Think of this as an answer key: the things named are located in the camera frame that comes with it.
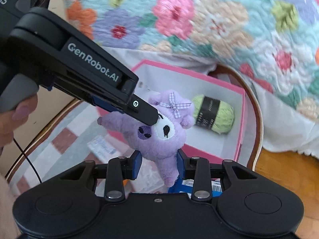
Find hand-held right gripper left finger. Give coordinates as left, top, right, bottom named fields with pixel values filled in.
left=58, top=151, right=143, bottom=202

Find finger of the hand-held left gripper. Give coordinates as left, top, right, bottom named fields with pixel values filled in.
left=90, top=95, right=125, bottom=113
left=125, top=93, right=159, bottom=126

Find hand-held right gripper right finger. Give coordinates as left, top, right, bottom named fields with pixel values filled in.
left=177, top=149, right=258, bottom=202

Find purple plush toy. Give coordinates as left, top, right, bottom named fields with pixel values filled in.
left=97, top=90, right=195, bottom=188

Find pink box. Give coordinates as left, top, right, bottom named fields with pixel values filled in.
left=96, top=59, right=247, bottom=164

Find person's left hand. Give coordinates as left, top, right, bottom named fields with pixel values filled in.
left=0, top=96, right=38, bottom=150

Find blue wipes packet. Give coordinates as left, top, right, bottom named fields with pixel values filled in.
left=168, top=177, right=222, bottom=195

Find clear box of floss picks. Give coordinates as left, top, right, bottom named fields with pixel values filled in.
left=87, top=135, right=116, bottom=160

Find checked table mat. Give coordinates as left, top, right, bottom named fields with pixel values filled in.
left=10, top=102, right=175, bottom=195

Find green yarn ball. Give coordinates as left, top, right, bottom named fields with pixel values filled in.
left=192, top=94, right=235, bottom=135

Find floral quilt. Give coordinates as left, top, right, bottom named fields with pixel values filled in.
left=65, top=0, right=319, bottom=121

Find person's beige clothing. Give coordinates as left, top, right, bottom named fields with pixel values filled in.
left=0, top=174, right=21, bottom=239

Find black cable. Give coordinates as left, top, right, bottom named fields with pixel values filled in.
left=13, top=136, right=42, bottom=183

